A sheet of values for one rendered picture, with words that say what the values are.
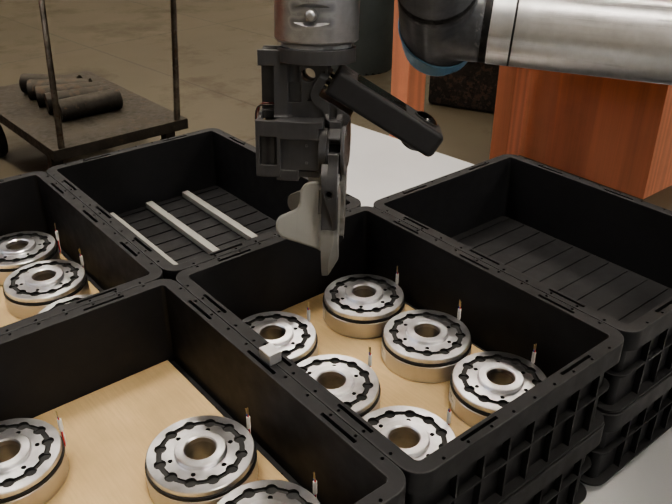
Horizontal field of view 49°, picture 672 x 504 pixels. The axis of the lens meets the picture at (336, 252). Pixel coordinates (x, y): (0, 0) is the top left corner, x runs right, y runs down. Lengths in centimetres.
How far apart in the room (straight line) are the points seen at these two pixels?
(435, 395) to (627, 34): 41
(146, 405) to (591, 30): 58
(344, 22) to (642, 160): 284
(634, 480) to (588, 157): 269
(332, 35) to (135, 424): 44
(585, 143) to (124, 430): 299
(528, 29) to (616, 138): 275
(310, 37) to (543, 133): 307
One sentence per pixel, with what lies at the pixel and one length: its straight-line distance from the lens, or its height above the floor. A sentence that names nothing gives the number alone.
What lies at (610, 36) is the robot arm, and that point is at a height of 121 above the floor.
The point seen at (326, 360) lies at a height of 86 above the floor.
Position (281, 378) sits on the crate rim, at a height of 93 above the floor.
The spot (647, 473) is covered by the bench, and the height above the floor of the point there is 70.
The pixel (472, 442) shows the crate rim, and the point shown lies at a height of 93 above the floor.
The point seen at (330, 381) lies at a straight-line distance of 80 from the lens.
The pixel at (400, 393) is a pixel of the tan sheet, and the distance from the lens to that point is 83.
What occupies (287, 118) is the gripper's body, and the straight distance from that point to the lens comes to 68.
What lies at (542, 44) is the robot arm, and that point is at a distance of 73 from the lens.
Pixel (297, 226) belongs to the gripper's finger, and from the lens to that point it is 69.
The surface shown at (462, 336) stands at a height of 86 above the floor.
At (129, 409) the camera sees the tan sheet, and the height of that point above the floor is 83.
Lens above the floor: 136
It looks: 29 degrees down
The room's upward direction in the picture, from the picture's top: straight up
